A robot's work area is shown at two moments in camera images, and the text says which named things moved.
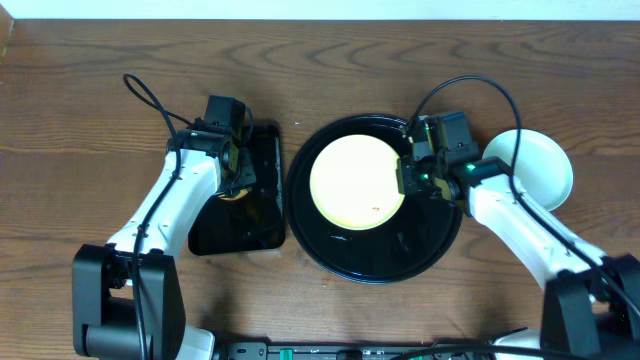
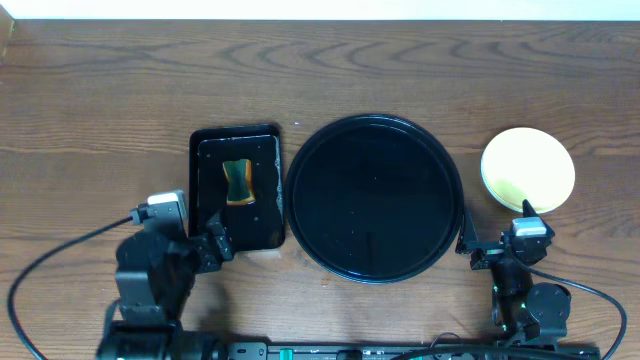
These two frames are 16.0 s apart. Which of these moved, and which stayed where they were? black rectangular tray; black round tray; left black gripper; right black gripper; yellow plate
Moved: left black gripper; right black gripper; yellow plate
Stayed: black rectangular tray; black round tray
